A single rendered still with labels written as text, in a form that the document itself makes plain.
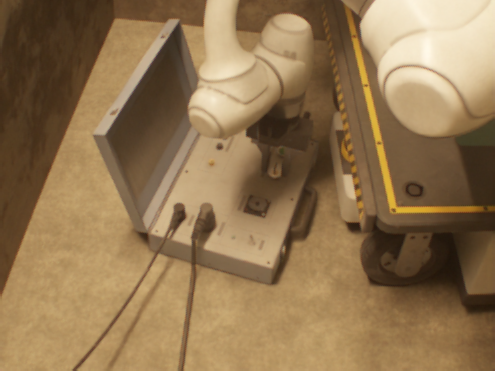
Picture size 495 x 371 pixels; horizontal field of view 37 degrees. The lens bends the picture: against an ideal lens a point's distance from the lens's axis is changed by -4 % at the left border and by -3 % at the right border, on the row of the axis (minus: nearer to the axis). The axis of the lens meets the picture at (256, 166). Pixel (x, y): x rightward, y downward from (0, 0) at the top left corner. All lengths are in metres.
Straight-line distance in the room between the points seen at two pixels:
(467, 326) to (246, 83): 0.68
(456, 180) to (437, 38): 0.52
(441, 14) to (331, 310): 0.79
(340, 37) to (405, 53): 0.74
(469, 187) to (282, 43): 0.42
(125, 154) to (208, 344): 0.41
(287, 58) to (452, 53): 0.54
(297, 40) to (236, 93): 0.16
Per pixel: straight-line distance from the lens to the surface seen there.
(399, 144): 1.42
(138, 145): 1.56
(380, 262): 1.54
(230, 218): 1.60
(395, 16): 0.95
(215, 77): 1.30
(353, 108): 1.47
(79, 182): 1.76
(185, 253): 1.58
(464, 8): 0.95
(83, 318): 1.54
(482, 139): 1.21
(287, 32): 1.38
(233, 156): 1.72
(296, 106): 1.49
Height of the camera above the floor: 1.30
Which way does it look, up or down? 47 degrees down
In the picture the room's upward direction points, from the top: 4 degrees clockwise
